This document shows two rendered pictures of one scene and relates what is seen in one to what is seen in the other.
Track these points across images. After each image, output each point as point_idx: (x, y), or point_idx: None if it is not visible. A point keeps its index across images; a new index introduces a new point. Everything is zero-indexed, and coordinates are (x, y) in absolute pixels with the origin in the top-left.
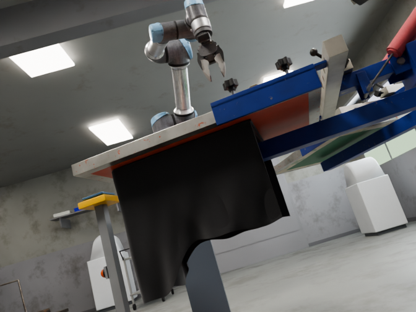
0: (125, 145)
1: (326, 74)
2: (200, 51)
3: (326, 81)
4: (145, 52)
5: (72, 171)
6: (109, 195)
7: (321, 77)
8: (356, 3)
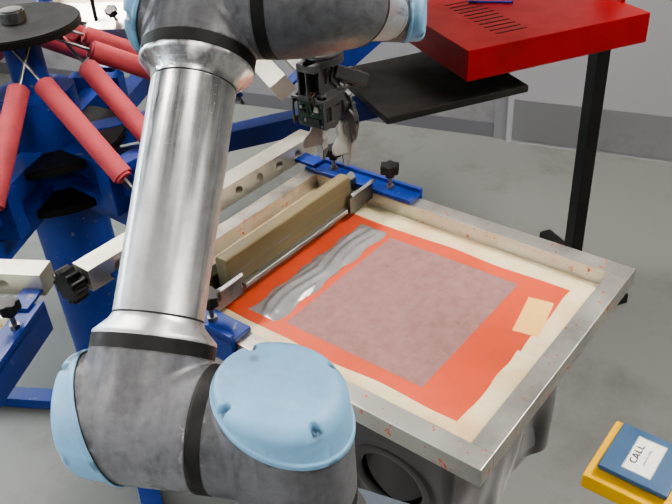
0: (540, 238)
1: (283, 170)
2: (348, 98)
3: (271, 179)
4: (388, 11)
5: (633, 278)
6: (605, 438)
7: (253, 175)
8: (391, 123)
